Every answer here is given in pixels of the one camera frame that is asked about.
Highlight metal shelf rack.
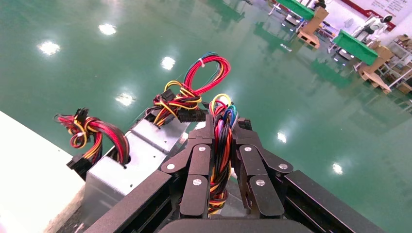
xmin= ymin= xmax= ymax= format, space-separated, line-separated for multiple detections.
xmin=384 ymin=33 xmax=412 ymax=96

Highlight white humanoid robot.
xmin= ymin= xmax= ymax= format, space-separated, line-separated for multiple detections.
xmin=352 ymin=14 xmax=394 ymax=42

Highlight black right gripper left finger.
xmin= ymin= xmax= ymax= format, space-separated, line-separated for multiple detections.
xmin=160 ymin=114 xmax=215 ymax=219

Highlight cardboard box stack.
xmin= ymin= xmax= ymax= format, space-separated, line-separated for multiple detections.
xmin=358 ymin=45 xmax=395 ymax=95
xmin=296 ymin=7 xmax=329 ymax=50

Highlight green table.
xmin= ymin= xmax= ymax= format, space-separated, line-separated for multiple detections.
xmin=276 ymin=0 xmax=315 ymax=20
xmin=332 ymin=29 xmax=380 ymax=67

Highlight white flat panel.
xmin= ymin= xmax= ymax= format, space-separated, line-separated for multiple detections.
xmin=0 ymin=111 xmax=86 ymax=233

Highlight grey power supply tall loop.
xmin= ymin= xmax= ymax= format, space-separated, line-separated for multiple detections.
xmin=127 ymin=52 xmax=232 ymax=158

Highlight power supply colourful wire bundle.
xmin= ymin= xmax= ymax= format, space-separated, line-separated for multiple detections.
xmin=207 ymin=93 xmax=239 ymax=216

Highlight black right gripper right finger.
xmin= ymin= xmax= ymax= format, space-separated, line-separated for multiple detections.
xmin=231 ymin=117 xmax=294 ymax=218

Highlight grey power supply short wires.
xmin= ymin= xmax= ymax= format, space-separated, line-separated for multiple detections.
xmin=54 ymin=107 xmax=181 ymax=222

